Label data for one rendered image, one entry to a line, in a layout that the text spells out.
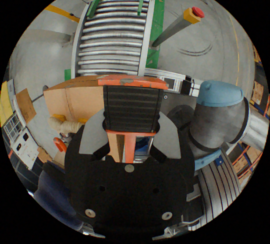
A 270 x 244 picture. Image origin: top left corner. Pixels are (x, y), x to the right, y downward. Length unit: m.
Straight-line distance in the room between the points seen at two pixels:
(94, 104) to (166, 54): 1.28
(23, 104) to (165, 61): 2.60
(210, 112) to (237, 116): 0.06
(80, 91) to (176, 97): 0.34
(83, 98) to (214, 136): 0.38
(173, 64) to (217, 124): 1.33
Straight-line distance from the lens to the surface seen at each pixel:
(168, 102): 0.33
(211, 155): 0.24
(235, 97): 0.17
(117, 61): 0.78
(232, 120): 0.18
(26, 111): 2.03
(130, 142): 0.17
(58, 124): 0.36
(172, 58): 1.45
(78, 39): 0.97
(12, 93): 7.67
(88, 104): 0.32
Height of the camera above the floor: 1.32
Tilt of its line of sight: 62 degrees down
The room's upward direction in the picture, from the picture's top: 179 degrees clockwise
